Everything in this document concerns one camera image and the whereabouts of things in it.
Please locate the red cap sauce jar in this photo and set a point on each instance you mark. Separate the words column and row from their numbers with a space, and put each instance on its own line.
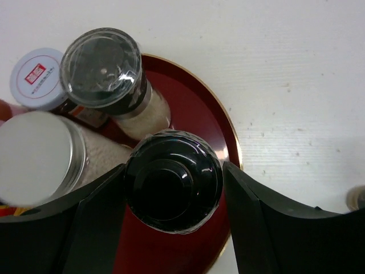
column 6, row 210

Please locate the tall blue label salt bottle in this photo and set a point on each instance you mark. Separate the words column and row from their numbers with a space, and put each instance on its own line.
column 45, row 156

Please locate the pink cap spice bottle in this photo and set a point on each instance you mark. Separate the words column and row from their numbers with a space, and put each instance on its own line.
column 7, row 111

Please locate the black grinder bottle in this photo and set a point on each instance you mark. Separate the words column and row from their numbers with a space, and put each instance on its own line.
column 173, row 181

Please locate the clear dome cap bottle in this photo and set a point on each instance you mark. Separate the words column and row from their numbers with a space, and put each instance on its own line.
column 103, row 70

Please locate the small black cap spice bottle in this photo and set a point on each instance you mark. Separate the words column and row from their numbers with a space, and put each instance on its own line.
column 355, row 198

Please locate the red round tray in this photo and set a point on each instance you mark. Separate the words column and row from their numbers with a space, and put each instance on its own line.
column 195, row 109

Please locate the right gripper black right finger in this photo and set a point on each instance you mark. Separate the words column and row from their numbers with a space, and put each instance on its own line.
column 275, row 234

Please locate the dark jar white lid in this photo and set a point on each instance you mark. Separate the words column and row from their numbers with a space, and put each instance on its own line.
column 35, row 84

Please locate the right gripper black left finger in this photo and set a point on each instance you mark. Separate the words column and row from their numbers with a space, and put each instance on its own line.
column 77, row 233

